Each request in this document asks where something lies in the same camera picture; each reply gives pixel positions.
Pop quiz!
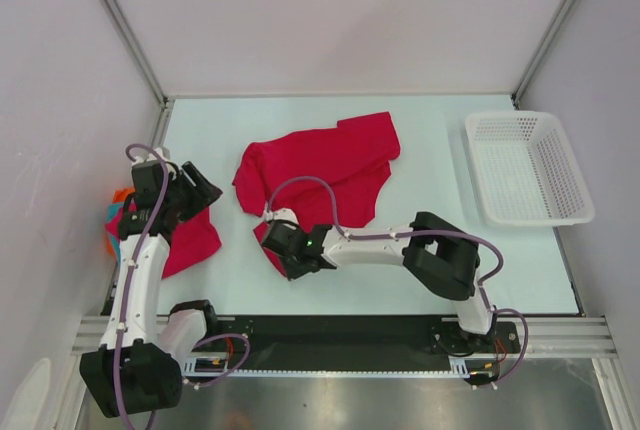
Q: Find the teal t shirt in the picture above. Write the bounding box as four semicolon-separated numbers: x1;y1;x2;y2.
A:
104;201;123;256

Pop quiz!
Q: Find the orange t shirt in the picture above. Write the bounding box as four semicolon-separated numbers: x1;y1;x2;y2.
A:
112;187;135;204

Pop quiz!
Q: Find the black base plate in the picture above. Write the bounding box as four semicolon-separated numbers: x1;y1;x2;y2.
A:
213;315;521;372

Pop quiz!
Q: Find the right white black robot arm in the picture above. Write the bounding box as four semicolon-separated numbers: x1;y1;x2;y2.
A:
260;209;504;351

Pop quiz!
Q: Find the white perforated plastic basket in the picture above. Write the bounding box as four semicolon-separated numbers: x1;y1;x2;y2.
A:
465;111;595;228

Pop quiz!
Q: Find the slotted cable duct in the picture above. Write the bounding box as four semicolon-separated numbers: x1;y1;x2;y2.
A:
183;354;229;378
449;356;500;379

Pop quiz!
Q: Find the red t shirt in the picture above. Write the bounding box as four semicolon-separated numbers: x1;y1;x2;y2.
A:
113;208;222;279
233;112;401;276

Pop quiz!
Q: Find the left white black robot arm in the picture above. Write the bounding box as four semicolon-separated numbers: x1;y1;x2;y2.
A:
80;159;222;418

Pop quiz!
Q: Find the right slotted cable duct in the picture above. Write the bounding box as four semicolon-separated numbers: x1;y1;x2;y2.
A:
449;356;500;379

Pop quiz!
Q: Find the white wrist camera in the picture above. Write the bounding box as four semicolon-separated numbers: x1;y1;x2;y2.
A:
262;208;298;224
131;147;172;168

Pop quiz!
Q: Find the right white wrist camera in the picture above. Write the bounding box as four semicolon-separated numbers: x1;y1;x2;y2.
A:
262;208;298;224

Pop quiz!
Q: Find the aluminium frame rail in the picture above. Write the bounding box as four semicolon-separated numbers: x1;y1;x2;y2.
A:
526;316;618;359

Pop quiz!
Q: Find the folded red t shirt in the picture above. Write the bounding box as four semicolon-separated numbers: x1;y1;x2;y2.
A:
113;208;222;279

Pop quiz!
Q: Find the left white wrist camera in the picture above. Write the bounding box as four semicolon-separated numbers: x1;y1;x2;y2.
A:
131;147;172;168

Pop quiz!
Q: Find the left slotted cable duct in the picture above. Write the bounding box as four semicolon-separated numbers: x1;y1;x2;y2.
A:
183;354;229;378

